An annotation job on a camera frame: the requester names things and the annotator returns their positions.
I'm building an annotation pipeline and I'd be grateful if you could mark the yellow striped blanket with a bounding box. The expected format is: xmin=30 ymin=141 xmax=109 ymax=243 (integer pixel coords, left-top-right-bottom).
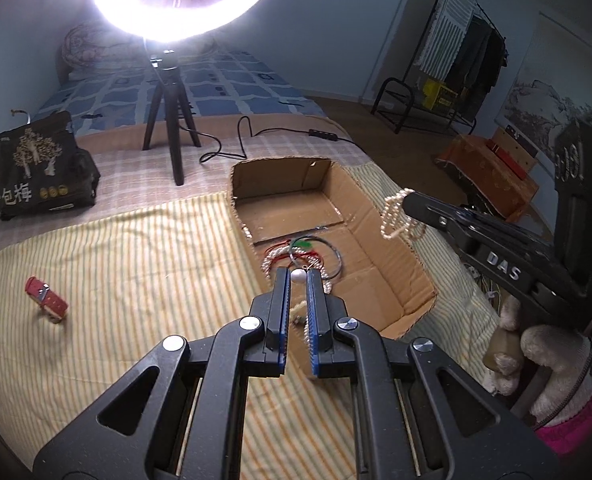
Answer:
xmin=0 ymin=165 xmax=506 ymax=480

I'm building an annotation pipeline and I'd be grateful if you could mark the wall poster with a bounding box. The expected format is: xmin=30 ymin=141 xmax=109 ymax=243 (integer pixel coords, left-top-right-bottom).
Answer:
xmin=496 ymin=10 xmax=592 ymax=161

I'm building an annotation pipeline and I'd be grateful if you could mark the striped towel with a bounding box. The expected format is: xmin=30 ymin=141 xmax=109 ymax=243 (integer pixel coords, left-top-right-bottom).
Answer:
xmin=420 ymin=0 xmax=476 ymax=76

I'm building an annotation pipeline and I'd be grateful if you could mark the white cable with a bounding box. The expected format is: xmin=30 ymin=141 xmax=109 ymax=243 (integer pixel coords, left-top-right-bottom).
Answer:
xmin=468 ymin=260 xmax=501 ymax=311

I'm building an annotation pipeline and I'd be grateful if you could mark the blue patterned bedsheet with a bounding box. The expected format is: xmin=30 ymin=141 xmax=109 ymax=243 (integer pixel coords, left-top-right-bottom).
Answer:
xmin=36 ymin=47 xmax=327 ymax=133

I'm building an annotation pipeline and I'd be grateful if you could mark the red leather bracelet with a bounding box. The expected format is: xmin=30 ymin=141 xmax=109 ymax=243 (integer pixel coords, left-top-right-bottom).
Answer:
xmin=25 ymin=276 xmax=69 ymax=322

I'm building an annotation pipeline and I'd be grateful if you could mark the grey hanging garment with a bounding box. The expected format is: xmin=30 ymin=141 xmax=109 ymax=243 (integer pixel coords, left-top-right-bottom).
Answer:
xmin=448 ymin=15 xmax=491 ymax=96

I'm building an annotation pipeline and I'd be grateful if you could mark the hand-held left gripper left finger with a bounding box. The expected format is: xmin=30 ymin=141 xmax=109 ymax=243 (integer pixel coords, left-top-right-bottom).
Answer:
xmin=33 ymin=266 xmax=297 ymax=480

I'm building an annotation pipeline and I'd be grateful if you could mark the orange cardboard box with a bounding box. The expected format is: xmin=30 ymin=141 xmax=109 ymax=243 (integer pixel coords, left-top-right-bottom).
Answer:
xmin=436 ymin=134 xmax=539 ymax=223

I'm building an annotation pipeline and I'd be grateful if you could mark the black cable with switch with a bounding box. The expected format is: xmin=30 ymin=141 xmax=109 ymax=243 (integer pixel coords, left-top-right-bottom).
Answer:
xmin=199 ymin=116 xmax=351 ymax=163

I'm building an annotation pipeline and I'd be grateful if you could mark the yellow crate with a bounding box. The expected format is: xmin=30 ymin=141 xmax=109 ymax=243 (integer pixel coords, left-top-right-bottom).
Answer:
xmin=422 ymin=77 xmax=459 ymax=109

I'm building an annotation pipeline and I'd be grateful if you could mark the small pearl bracelet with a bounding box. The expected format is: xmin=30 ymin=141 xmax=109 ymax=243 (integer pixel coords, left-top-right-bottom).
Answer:
xmin=260 ymin=252 xmax=289 ymax=286

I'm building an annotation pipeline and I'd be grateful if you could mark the black snack bag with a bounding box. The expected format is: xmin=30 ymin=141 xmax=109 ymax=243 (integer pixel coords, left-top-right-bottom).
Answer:
xmin=0 ymin=110 xmax=101 ymax=221

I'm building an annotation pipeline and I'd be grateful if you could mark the black clothes rack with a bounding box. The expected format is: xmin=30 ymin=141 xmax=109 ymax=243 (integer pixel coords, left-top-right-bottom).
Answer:
xmin=371 ymin=0 xmax=509 ymax=135

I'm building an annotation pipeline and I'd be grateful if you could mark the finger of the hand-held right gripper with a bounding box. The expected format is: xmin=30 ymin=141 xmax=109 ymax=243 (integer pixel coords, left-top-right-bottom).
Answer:
xmin=456 ymin=206 xmax=556 ymax=256
xmin=403 ymin=191 xmax=486 ymax=261

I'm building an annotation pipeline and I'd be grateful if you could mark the black bangle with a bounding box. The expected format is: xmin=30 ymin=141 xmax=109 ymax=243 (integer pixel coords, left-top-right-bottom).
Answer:
xmin=288 ymin=235 xmax=344 ymax=281

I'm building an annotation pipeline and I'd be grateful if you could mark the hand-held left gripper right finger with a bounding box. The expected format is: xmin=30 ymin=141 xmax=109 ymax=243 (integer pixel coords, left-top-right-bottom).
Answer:
xmin=306 ymin=267 xmax=561 ymax=480

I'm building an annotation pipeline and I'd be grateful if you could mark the patterned pillow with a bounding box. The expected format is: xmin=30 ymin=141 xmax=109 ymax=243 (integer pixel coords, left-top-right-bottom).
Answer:
xmin=58 ymin=22 xmax=149 ymax=81

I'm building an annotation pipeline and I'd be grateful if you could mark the red string green pendant necklace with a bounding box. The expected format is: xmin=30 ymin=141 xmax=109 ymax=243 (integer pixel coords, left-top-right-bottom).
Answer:
xmin=268 ymin=239 xmax=327 ymax=271

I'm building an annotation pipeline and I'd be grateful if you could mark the black tripod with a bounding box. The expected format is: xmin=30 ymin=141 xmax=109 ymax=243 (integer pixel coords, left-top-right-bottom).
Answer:
xmin=142 ymin=50 xmax=201 ymax=186

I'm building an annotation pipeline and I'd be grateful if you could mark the small brown cardboard box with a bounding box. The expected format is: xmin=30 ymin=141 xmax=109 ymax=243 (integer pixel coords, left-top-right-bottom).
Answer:
xmin=490 ymin=126 xmax=539 ymax=181

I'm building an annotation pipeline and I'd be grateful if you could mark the person's right forearm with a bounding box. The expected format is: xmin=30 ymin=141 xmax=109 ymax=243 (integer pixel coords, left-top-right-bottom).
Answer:
xmin=536 ymin=380 xmax=592 ymax=456

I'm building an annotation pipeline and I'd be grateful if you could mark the red flat box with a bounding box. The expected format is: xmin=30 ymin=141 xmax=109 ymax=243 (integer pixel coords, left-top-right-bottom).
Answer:
xmin=486 ymin=140 xmax=526 ymax=178

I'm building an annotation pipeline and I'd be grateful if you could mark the long pearl necklace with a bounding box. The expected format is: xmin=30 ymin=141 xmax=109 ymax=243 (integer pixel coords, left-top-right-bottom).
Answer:
xmin=241 ymin=187 xmax=429 ymax=356

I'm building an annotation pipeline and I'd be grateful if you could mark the white ring light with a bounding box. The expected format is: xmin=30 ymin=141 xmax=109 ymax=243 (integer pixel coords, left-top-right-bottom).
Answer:
xmin=87 ymin=0 xmax=284 ymax=43

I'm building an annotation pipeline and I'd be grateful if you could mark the beige checked blanket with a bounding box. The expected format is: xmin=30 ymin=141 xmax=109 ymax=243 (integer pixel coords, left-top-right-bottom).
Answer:
xmin=0 ymin=115 xmax=371 ymax=251

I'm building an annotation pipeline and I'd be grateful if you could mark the person's right hand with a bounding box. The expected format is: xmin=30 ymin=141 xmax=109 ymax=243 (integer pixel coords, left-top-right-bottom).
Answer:
xmin=484 ymin=292 xmax=592 ymax=428

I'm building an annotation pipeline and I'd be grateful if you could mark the black hanging garment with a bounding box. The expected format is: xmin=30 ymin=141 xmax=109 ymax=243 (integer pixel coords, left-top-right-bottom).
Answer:
xmin=476 ymin=30 xmax=509 ymax=106

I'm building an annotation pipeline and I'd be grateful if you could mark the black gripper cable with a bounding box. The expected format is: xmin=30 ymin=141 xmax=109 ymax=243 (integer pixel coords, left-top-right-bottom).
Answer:
xmin=526 ymin=310 xmax=592 ymax=427

